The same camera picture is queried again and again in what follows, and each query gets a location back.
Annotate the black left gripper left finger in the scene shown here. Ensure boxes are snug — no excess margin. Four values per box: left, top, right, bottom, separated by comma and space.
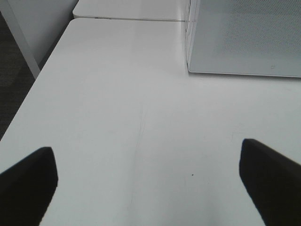
0, 147, 58, 226

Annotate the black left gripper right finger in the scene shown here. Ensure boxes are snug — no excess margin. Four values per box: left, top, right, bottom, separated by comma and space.
239, 138, 301, 226

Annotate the white microwave door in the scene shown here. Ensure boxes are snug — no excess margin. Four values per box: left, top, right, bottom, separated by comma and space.
187, 0, 301, 77

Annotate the white microwave oven body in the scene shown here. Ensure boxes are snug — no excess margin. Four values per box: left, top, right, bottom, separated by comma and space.
184, 0, 200, 65

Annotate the white rear table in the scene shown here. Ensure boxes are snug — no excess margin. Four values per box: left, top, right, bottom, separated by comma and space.
72, 0, 188, 21

